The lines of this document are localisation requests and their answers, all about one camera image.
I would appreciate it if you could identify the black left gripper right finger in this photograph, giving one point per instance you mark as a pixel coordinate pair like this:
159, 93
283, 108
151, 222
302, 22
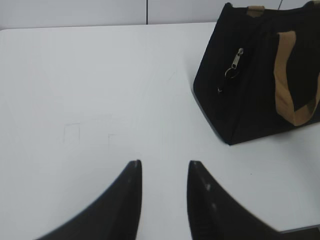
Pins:
214, 215

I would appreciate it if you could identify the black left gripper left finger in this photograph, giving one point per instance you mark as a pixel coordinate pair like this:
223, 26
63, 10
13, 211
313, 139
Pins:
114, 215

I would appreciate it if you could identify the metal zipper pull with ring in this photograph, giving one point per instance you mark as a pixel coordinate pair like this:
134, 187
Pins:
231, 72

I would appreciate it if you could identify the black canvas bag tan handles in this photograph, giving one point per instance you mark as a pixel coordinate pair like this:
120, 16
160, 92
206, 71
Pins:
277, 88

